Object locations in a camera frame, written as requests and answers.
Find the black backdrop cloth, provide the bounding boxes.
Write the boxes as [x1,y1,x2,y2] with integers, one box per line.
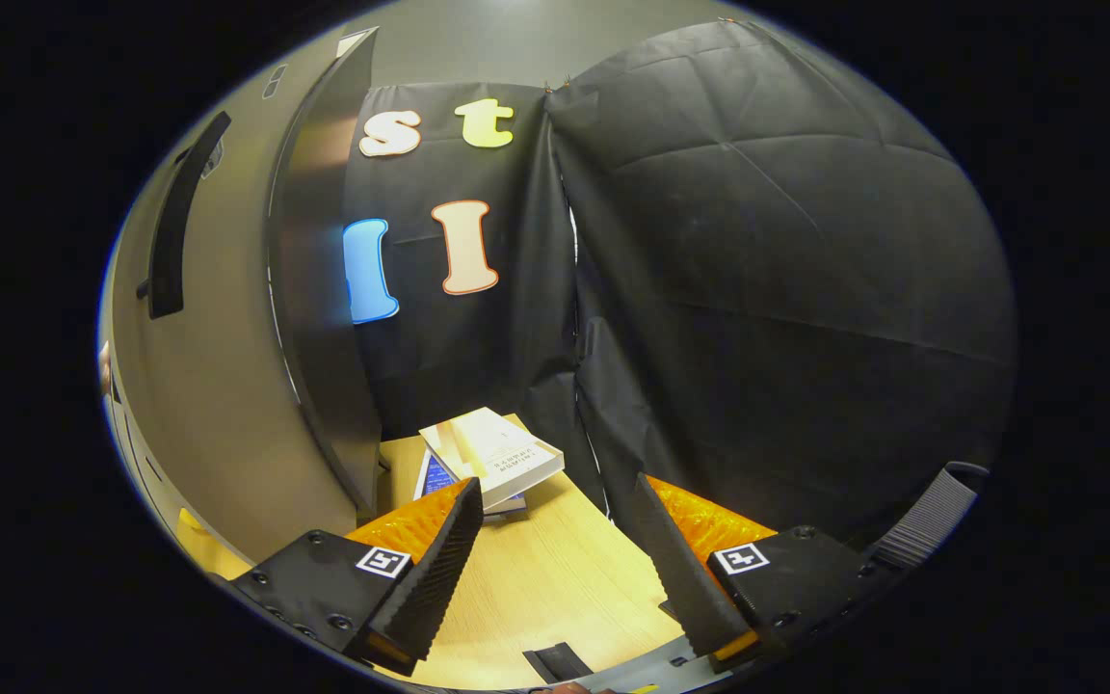
[343,19,1018,552]

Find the blue book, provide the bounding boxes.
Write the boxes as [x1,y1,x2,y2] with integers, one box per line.
[411,447,530,522]

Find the black door handle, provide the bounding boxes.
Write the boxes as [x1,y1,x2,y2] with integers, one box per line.
[135,110,234,322]

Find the white book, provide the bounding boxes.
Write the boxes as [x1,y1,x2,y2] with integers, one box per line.
[417,406,567,511]

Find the grey shoe cabinet door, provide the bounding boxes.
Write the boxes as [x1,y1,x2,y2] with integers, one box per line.
[97,43,359,572]

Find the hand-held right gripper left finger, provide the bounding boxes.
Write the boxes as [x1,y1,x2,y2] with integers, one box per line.
[227,477,484,676]

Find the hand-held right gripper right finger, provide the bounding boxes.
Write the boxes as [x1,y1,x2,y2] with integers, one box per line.
[632,471,872,674]

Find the grey ribbed strap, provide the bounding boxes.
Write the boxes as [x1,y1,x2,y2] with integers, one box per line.
[867,462,991,571]

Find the grey shoe cabinet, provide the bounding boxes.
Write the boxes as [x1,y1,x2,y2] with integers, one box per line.
[266,27,388,522]

